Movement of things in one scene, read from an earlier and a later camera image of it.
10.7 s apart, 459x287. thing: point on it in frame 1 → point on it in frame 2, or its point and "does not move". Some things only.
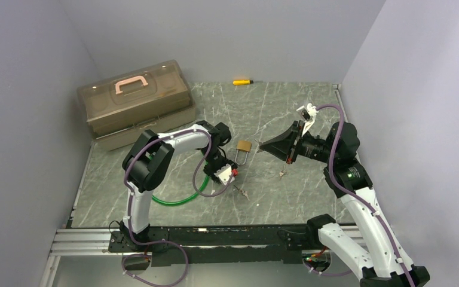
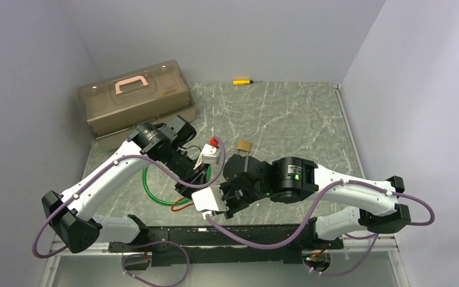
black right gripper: (282, 145) → (232, 208)
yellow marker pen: (242, 82) does not move
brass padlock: (243, 148) does not move
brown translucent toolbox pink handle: (118, 109) does not move
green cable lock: (176, 202) does not move
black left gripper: (210, 172) → (194, 177)
